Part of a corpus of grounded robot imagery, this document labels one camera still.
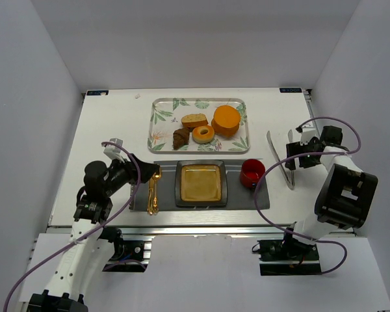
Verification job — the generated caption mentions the silver metal tongs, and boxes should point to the silver metal tongs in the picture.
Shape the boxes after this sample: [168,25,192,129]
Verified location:
[266,129,296,190]

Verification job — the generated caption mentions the round orange bun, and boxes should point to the round orange bun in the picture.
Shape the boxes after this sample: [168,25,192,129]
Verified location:
[211,105,241,138]

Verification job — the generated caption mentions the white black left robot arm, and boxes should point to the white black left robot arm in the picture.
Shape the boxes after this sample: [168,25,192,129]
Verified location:
[27,155,160,311]

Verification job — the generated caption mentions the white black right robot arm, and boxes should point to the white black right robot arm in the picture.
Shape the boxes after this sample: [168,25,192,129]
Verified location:
[279,126,378,259]

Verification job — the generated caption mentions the sliced bread loaf piece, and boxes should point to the sliced bread loaf piece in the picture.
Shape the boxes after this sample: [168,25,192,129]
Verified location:
[181,113,209,128]

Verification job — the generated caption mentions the gold knife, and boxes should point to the gold knife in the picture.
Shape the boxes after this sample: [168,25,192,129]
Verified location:
[147,178,155,215]

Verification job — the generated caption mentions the dark brown croissant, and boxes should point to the dark brown croissant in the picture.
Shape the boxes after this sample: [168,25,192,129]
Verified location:
[173,127,190,150]

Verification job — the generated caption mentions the black square plate, tan centre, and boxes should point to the black square plate, tan centre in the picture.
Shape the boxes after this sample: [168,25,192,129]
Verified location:
[175,159,228,207]

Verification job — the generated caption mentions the floral leaf-pattern serving tray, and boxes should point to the floral leaf-pattern serving tray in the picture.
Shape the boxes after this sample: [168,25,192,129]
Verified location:
[147,97,250,153]

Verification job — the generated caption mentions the right blue corner label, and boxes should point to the right blue corner label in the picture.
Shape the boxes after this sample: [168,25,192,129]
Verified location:
[279,88,302,93]

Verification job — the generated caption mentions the blue corner label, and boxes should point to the blue corner label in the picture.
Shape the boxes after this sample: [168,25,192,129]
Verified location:
[86,90,109,96]
[279,88,302,93]

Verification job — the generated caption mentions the red cup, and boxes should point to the red cup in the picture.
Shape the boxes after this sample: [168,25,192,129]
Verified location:
[239,159,266,189]

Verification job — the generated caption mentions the left blue corner label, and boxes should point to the left blue corner label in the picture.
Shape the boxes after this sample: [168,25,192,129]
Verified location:
[86,90,109,96]

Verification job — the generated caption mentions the dark grey placemat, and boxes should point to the dark grey placemat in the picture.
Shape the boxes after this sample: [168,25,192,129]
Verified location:
[129,159,270,212]

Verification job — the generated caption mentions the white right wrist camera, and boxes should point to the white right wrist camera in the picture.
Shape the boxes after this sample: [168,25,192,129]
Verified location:
[296,127,318,146]

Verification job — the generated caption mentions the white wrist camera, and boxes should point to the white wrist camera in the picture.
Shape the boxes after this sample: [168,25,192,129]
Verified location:
[296,127,318,146]
[101,138,124,163]

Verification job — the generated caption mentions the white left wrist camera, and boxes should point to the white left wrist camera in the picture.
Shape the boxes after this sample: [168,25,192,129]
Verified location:
[101,138,124,163]

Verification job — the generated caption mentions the orange ring bagel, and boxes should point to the orange ring bagel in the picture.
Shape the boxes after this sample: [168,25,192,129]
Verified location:
[192,125,215,144]

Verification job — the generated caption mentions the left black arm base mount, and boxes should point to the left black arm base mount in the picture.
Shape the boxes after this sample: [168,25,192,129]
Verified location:
[103,227,152,273]

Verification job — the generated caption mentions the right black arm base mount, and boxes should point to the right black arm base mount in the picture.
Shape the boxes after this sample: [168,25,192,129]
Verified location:
[252,239,322,276]

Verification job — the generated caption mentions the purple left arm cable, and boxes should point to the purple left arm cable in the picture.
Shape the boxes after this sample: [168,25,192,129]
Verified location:
[3,141,142,312]

